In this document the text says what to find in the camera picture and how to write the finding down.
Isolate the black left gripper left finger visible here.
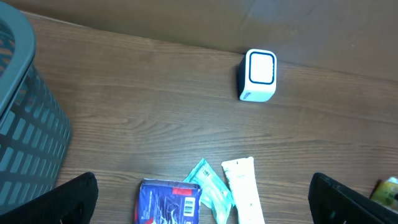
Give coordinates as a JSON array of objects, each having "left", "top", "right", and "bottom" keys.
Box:
[{"left": 1, "top": 172, "right": 99, "bottom": 224}]

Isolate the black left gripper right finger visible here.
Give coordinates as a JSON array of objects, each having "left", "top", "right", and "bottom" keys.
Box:
[{"left": 308, "top": 172, "right": 397, "bottom": 224}]

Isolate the green tea drink carton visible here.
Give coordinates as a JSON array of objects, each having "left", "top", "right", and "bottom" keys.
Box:
[{"left": 370, "top": 177, "right": 397, "bottom": 211}]

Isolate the purple pad package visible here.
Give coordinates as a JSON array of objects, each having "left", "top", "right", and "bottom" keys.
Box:
[{"left": 134, "top": 179, "right": 203, "bottom": 224}]

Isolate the white tube gold cap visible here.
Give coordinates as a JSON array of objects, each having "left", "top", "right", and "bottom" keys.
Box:
[{"left": 221, "top": 157, "right": 265, "bottom": 224}]

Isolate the teal snack packet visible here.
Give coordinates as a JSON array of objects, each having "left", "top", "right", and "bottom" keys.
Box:
[{"left": 183, "top": 159, "right": 235, "bottom": 224}]

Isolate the white barcode scanner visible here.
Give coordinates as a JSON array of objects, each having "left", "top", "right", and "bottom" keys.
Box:
[{"left": 237, "top": 49, "right": 277, "bottom": 103}]

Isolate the grey plastic shopping basket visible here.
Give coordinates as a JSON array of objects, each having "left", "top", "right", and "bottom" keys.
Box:
[{"left": 1, "top": 2, "right": 72, "bottom": 214}]

